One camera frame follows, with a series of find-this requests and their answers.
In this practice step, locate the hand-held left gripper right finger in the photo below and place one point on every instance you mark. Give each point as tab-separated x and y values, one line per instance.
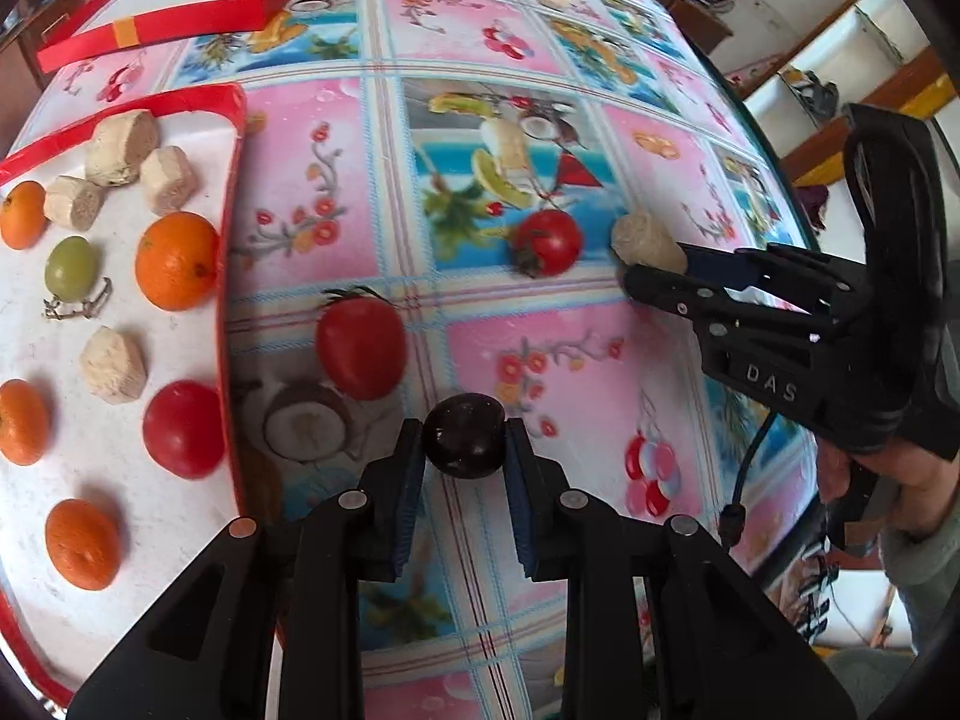
519	499

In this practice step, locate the red rimmed white tray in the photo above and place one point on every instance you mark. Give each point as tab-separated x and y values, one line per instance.
112	465

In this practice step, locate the small orange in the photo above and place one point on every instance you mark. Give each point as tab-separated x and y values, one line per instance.
21	214

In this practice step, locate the large orange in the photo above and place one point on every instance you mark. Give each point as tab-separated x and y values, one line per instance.
178	261

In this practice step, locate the medium orange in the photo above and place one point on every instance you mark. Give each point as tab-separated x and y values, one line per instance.
82	544
21	420

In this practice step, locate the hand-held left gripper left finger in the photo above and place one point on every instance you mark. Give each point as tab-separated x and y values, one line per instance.
411	499

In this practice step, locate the person's right forearm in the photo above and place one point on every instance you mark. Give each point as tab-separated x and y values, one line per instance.
934	562

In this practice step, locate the red tomato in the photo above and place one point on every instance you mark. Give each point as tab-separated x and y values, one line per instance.
549	241
361	345
184	427

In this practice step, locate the red gift box lid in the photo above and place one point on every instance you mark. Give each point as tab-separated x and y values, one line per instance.
172	19

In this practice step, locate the dark plum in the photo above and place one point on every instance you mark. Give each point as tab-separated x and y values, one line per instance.
465	435

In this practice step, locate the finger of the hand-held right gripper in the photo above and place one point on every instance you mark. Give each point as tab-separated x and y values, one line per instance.
675	289
720	259

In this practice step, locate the beige bun in near tray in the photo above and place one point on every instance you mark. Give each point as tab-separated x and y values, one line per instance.
169	178

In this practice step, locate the green grape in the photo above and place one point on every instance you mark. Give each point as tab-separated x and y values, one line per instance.
71	266

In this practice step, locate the person's right hand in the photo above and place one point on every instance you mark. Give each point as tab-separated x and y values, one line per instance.
915	484

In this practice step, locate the printed plastic tablecloth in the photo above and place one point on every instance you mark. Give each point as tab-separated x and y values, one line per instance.
450	37

